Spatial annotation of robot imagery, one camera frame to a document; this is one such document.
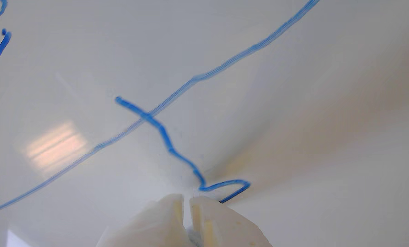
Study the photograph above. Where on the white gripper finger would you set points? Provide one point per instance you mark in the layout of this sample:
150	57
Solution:
231	231
149	231

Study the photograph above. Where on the white whiteboard marker pen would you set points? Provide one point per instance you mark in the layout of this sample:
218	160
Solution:
194	238

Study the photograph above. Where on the large whiteboard with metal frame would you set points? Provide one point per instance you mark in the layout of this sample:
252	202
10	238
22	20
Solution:
259	103

